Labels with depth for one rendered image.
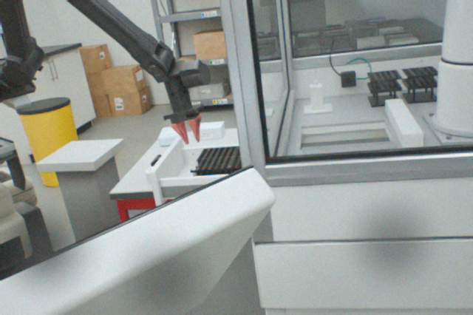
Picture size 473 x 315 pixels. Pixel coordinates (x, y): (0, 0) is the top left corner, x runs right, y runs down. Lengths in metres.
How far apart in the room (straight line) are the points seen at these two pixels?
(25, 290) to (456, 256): 0.69
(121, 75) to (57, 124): 2.02
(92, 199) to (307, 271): 1.44
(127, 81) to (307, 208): 5.06
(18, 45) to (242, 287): 1.07
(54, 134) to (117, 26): 2.79
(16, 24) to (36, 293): 1.00
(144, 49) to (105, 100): 4.77
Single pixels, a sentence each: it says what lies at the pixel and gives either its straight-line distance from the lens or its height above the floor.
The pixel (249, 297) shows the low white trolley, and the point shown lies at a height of 0.30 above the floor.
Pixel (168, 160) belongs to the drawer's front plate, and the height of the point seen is 0.91.
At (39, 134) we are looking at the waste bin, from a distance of 3.96.
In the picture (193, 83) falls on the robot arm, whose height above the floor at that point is 1.14.
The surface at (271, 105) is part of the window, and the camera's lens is 0.77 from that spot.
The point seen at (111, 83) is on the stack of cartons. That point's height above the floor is 0.41.
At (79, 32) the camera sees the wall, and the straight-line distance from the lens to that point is 6.42.
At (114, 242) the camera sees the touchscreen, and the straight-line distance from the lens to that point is 0.43.
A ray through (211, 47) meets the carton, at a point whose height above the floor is 0.71.
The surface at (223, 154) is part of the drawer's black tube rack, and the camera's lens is 1.42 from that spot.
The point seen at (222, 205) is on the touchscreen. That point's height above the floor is 1.18.
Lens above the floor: 1.39
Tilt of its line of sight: 21 degrees down
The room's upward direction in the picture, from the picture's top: 8 degrees counter-clockwise
